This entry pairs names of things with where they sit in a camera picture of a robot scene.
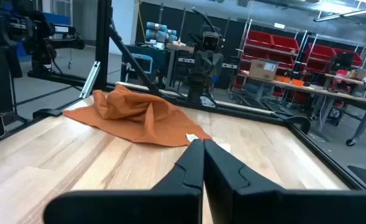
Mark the silver extrusion bracket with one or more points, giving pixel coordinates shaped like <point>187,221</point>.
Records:
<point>90,79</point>

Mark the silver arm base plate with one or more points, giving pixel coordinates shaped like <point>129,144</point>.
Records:
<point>207,101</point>

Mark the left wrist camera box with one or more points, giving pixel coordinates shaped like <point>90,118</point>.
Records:
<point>210,42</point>

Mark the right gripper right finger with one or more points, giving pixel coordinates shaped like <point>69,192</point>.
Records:
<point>248,205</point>

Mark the cardboard box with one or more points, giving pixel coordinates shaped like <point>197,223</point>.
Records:
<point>263,69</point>

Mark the red storage bin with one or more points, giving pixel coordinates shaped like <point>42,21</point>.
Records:
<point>284,43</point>
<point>258,39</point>
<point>321,51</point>
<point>355,57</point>

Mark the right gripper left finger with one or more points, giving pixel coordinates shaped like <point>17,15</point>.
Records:
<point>170,205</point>

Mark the metal shelf rack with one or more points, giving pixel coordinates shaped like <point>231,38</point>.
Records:
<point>341,40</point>
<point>290,28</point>

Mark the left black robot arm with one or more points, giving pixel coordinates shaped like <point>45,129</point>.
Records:
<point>198,84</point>

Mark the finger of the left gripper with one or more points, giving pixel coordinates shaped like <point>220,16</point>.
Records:
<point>216,59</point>
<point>204,59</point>

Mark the long workbench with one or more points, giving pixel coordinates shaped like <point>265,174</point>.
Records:
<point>325,91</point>

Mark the black caster wheel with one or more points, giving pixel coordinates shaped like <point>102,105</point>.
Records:
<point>350,142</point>

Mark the dark blue cabinet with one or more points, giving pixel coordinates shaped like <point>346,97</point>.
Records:
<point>159,62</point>

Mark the ceiling strip light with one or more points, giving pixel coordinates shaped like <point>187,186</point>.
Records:
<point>347,14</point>

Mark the teal framed tablet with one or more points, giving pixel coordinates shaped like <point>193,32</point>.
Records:
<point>142,62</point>

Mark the black background robot arm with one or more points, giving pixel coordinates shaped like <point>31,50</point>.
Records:
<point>43,34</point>

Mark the small orange container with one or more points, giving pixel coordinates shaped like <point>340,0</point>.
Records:
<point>297,82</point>

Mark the orange cloth towel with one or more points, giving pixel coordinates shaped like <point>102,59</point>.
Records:
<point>139,121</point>

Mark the blue grey robot arm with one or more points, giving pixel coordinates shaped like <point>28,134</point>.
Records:
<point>159,32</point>

